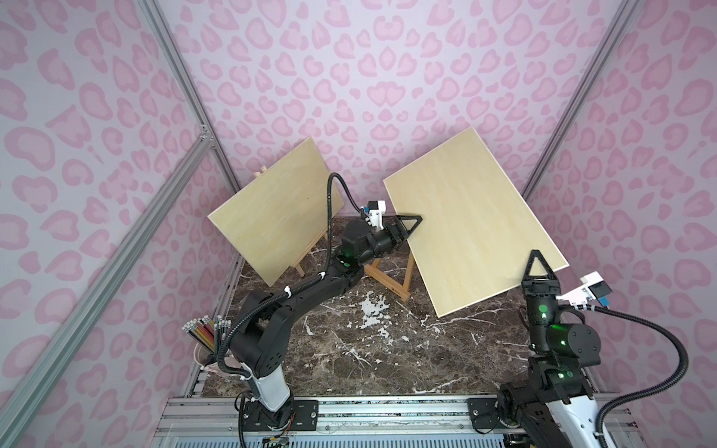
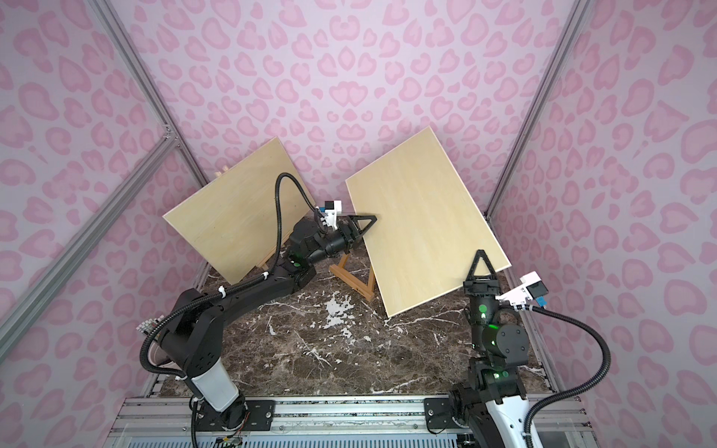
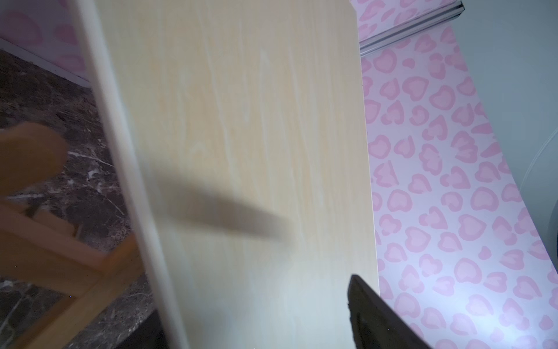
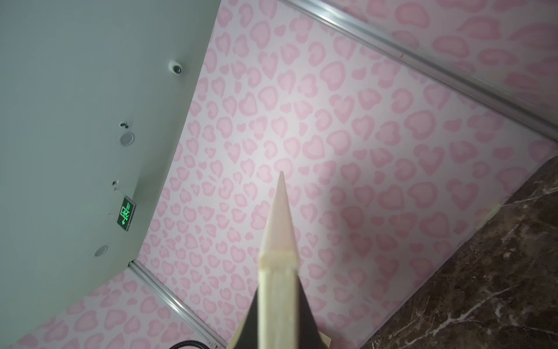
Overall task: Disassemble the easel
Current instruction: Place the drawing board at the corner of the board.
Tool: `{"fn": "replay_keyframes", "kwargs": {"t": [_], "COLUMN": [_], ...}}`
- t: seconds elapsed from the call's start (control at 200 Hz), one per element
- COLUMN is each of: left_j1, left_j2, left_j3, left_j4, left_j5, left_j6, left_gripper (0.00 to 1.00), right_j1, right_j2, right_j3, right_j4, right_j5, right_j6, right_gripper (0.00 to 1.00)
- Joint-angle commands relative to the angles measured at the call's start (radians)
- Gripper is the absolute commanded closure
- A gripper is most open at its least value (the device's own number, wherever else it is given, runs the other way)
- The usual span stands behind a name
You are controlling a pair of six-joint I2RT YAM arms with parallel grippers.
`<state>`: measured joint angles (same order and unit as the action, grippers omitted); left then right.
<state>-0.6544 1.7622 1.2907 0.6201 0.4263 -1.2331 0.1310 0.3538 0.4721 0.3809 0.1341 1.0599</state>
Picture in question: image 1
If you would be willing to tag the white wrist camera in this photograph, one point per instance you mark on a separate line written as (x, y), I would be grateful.
(593, 288)
(373, 214)

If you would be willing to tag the black mounting plate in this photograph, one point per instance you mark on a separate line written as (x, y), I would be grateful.
(295, 414)
(484, 415)

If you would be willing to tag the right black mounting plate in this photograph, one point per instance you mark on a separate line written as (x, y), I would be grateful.
(484, 415)

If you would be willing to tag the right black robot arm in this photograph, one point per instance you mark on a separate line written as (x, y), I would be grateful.
(556, 405)

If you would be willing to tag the left diagonal aluminium strut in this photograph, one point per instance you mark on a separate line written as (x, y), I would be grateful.
(32, 392)

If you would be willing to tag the left corner aluminium profile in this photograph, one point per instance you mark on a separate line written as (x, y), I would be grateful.
(167, 43)

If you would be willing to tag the right corner aluminium profile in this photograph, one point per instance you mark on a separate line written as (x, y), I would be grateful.
(619, 26)

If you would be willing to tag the light wooden board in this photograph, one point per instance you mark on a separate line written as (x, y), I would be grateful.
(477, 231)
(280, 215)

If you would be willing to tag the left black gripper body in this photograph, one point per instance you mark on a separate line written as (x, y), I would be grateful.
(394, 232)

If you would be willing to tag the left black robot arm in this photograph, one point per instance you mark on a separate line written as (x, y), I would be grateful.
(257, 345)

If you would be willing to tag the corner aluminium profile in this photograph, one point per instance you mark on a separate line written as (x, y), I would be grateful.
(167, 43)
(619, 26)

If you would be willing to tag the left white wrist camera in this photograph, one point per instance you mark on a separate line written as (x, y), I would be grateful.
(373, 214)

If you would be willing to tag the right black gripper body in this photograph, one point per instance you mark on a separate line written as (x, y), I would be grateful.
(540, 286)

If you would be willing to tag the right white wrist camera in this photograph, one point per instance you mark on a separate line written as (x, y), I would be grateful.
(593, 288)

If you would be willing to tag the pink pencil cup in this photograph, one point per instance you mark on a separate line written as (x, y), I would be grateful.
(204, 358)

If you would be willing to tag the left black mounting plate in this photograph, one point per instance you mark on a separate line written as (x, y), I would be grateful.
(295, 414)

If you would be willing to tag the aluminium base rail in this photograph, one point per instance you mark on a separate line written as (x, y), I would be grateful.
(383, 421)

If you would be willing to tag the bundle of coloured pencils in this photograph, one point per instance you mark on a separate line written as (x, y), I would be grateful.
(209, 332)

